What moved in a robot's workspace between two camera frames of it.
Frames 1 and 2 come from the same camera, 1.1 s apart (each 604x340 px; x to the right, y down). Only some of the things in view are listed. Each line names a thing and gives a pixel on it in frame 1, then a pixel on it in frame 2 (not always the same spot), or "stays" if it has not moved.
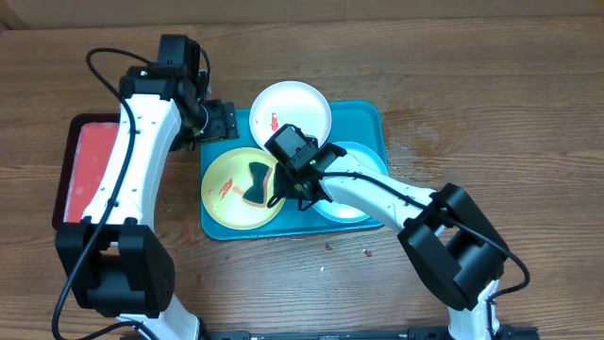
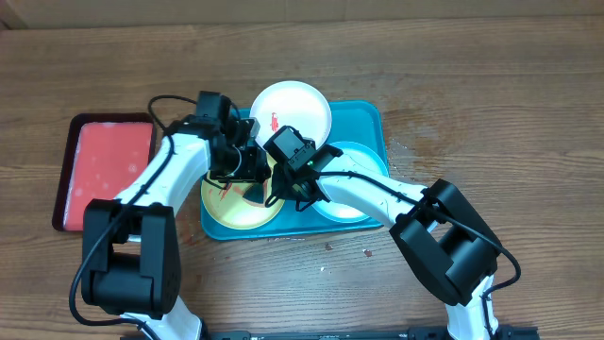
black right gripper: [287, 191] stays
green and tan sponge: [257, 195] stays
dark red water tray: [88, 148] stays
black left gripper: [226, 123] to [254, 170]
